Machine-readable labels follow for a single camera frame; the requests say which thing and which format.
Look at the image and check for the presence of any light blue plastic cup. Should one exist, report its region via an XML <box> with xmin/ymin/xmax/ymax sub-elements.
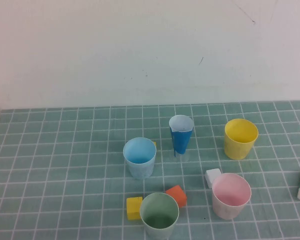
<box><xmin>122</xmin><ymin>136</ymin><xmax>157</xmax><ymax>180</ymax></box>

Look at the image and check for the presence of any yellow plastic cup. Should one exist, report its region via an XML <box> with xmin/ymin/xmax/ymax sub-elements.
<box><xmin>223</xmin><ymin>118</ymin><xmax>259</xmax><ymax>161</ymax></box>

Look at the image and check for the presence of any pink plastic cup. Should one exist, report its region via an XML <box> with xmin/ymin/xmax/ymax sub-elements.
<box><xmin>211</xmin><ymin>172</ymin><xmax>252</xmax><ymax>221</ymax></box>

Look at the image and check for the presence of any blue paper cone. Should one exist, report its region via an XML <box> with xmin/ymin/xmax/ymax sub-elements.
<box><xmin>168</xmin><ymin>114</ymin><xmax>194</xmax><ymax>158</ymax></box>

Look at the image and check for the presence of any clear plastic cup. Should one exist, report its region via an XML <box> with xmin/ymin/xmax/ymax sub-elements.
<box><xmin>168</xmin><ymin>114</ymin><xmax>195</xmax><ymax>161</ymax></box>

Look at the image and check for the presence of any orange foam cube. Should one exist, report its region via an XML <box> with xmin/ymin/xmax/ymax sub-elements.
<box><xmin>164</xmin><ymin>184</ymin><xmax>188</xmax><ymax>209</ymax></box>

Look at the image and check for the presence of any white foam cube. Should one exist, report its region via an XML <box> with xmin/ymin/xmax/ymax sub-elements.
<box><xmin>205</xmin><ymin>168</ymin><xmax>222</xmax><ymax>189</ymax></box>

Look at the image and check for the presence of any teal grid tablecloth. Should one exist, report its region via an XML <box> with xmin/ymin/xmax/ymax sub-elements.
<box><xmin>0</xmin><ymin>99</ymin><xmax>300</xmax><ymax>240</ymax></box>

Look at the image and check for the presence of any green plastic cup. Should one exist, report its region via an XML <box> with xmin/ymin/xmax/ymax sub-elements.
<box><xmin>139</xmin><ymin>192</ymin><xmax>180</xmax><ymax>240</ymax></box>

